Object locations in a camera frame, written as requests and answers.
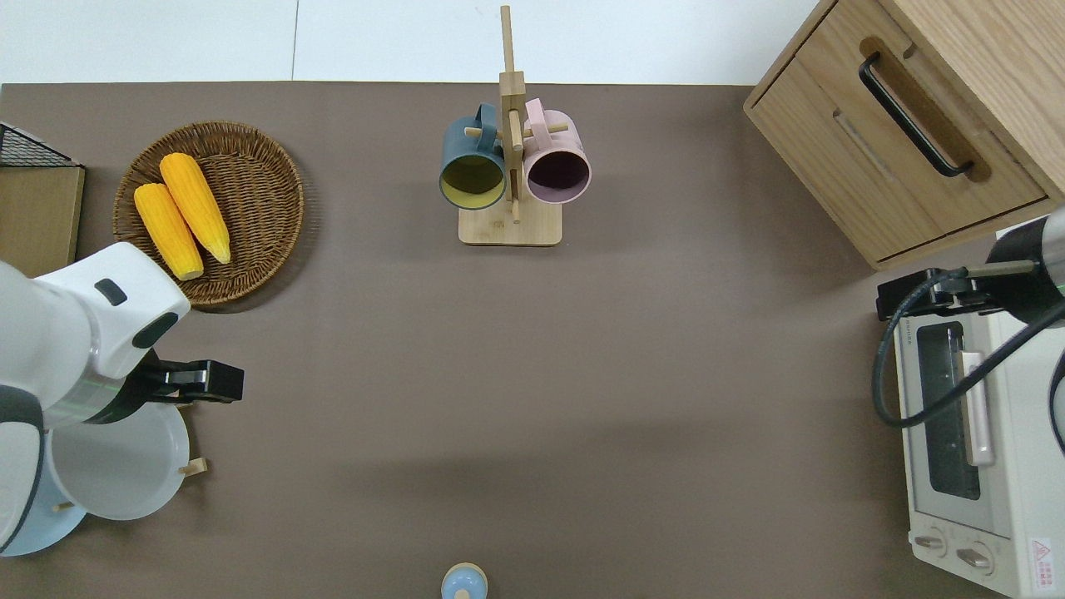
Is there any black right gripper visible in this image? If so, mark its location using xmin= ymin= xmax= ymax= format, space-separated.
xmin=875 ymin=266 xmax=999 ymax=322

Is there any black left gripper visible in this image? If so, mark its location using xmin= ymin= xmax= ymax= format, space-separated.
xmin=125 ymin=354 xmax=245 ymax=413

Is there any gray round plate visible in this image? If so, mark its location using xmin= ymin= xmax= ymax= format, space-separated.
xmin=47 ymin=402 xmax=191 ymax=522

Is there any wooden plate rack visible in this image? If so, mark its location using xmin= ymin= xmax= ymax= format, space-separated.
xmin=50 ymin=401 xmax=210 ymax=513

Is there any light blue plate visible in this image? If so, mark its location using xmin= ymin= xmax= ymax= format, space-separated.
xmin=0 ymin=489 xmax=89 ymax=557

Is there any wooden drawer cabinet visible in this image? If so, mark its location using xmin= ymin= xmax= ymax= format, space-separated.
xmin=742 ymin=0 xmax=1065 ymax=272

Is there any yellow corn cob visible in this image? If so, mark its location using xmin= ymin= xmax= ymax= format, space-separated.
xmin=159 ymin=152 xmax=232 ymax=265
xmin=133 ymin=183 xmax=206 ymax=282

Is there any brown wicker basket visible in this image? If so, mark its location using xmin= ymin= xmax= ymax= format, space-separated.
xmin=112 ymin=121 xmax=305 ymax=307

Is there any white toaster oven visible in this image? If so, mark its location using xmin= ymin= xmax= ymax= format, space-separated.
xmin=892 ymin=218 xmax=1065 ymax=599

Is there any brown table mat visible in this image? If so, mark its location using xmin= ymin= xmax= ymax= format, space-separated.
xmin=0 ymin=81 xmax=1065 ymax=599

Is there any blue dome wooden bell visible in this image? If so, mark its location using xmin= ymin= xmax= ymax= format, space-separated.
xmin=440 ymin=562 xmax=489 ymax=599

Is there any dark teal mug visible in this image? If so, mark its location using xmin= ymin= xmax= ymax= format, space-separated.
xmin=438 ymin=102 xmax=508 ymax=211

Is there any wooden mug tree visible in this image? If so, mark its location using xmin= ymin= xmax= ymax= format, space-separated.
xmin=458 ymin=5 xmax=572 ymax=247

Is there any pink mug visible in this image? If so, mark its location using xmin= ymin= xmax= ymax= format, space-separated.
xmin=523 ymin=98 xmax=592 ymax=205

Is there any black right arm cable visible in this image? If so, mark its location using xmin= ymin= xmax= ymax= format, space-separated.
xmin=871 ymin=270 xmax=1065 ymax=430

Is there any black drawer handle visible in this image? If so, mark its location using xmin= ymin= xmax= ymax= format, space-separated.
xmin=858 ymin=52 xmax=975 ymax=179

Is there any wire grid box wooden shelf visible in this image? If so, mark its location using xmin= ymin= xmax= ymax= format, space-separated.
xmin=0 ymin=121 xmax=87 ymax=279

